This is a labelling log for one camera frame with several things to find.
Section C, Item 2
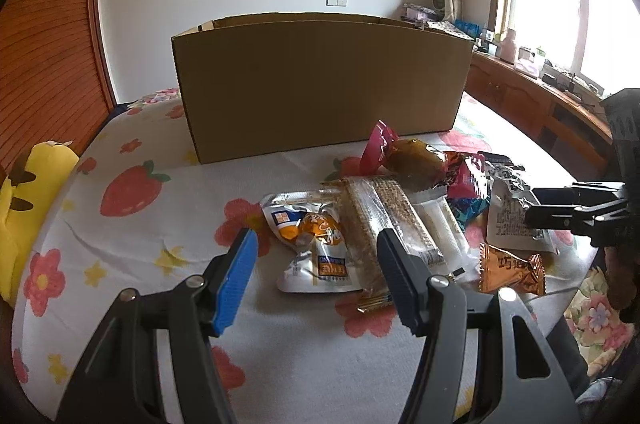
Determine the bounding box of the yellow plush toy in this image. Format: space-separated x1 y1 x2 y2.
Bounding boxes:
0 140 81 307

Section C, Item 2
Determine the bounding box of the silver foil snack packet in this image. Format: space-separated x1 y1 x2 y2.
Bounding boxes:
477 151 558 253

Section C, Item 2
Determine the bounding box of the wooden slatted wardrobe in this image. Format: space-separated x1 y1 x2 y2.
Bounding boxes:
0 0 118 170

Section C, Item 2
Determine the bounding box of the stack of boxes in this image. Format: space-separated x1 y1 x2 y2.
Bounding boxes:
402 3 436 22

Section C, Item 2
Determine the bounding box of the person's right hand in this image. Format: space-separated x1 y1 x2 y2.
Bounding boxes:
602 246 640 311

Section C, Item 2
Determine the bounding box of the brown cardboard box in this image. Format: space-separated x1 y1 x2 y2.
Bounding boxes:
171 12 475 165

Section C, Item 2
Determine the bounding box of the long wooden cabinet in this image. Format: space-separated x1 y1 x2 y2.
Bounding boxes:
400 16 615 177

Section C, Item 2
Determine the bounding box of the floral bed sheet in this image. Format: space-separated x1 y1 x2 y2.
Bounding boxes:
562 266 637 400

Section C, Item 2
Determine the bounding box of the red snack packet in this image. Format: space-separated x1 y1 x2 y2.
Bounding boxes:
442 150 488 201

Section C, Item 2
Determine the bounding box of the patterned folded cloth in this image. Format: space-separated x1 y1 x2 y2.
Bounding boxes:
425 20 468 38

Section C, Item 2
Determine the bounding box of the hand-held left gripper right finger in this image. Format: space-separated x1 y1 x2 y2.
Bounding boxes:
376 229 583 424

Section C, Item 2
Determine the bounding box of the tissue pack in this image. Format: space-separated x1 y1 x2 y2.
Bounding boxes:
515 54 546 77

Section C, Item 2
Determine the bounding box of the strawberry flower printed blanket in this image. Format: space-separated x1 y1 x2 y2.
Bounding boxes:
10 89 608 424

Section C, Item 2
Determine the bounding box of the white orange snack packet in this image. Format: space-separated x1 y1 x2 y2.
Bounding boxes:
276 236 362 294
260 190 351 255

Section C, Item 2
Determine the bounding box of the sesame bar clear packet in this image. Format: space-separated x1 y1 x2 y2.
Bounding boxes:
372 175 447 267

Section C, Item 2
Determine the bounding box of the white stick clear packet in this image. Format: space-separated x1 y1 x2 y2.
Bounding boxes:
414 195 481 286

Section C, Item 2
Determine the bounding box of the teal snack packet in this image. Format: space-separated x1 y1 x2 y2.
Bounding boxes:
448 198 493 232

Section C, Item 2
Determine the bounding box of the brown grain bar clear packet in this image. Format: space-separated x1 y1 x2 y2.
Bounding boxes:
322 176 396 314

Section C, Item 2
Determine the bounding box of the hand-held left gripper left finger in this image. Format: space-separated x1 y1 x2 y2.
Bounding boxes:
55 228 259 424

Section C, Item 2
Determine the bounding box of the pink bottle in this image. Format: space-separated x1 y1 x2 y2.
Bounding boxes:
500 29 519 64

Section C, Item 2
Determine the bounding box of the brown pastry red wrapper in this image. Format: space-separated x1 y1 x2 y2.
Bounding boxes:
361 120 448 192

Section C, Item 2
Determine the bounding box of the black device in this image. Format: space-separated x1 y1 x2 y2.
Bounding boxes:
542 71 576 92

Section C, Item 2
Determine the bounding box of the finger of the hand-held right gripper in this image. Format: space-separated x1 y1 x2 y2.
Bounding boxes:
524 200 631 237
531 182 628 207

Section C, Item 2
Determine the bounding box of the floral cloth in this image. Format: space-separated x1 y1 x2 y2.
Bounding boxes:
125 88 181 111

